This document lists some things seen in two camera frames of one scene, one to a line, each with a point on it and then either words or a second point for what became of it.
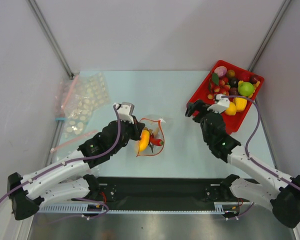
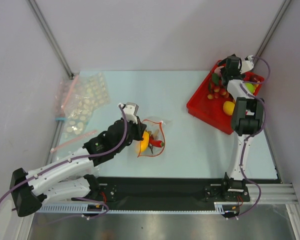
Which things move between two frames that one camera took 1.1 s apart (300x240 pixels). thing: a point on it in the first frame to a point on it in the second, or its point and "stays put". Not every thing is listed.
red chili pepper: [157, 142] stays put
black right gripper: [200, 111] to [225, 75]
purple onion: [221, 71] stays put
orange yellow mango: [144, 140] stays put
